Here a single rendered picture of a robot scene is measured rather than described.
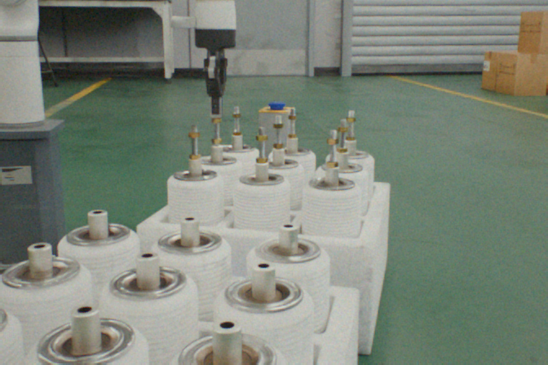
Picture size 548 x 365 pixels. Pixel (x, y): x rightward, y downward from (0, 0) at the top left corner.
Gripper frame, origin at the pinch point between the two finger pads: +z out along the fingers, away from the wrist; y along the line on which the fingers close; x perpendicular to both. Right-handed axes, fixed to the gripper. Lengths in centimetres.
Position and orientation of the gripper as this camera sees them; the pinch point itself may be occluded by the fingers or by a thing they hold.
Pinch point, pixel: (216, 106)
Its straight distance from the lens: 113.0
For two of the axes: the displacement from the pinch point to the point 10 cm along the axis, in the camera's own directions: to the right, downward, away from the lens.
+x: -10.0, -0.2, 0.5
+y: 0.5, -2.2, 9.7
